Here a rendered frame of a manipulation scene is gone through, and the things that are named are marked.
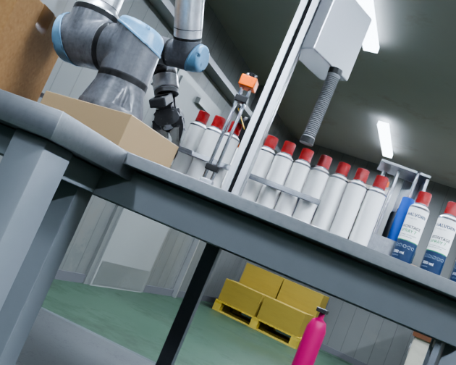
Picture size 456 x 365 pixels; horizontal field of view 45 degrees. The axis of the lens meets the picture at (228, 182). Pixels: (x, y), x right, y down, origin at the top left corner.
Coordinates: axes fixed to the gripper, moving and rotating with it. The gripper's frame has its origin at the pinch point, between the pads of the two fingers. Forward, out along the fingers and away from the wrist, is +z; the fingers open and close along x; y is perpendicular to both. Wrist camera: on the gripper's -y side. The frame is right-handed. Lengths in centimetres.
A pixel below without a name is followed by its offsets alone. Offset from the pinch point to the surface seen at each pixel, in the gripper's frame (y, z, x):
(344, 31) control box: -11, -22, -52
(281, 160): -2.6, 7.0, -30.4
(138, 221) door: 360, -41, 124
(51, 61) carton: -20.2, -24.2, 24.3
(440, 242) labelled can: -2, 34, -67
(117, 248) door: 344, -17, 141
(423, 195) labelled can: -1, 21, -65
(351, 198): -2, 20, -47
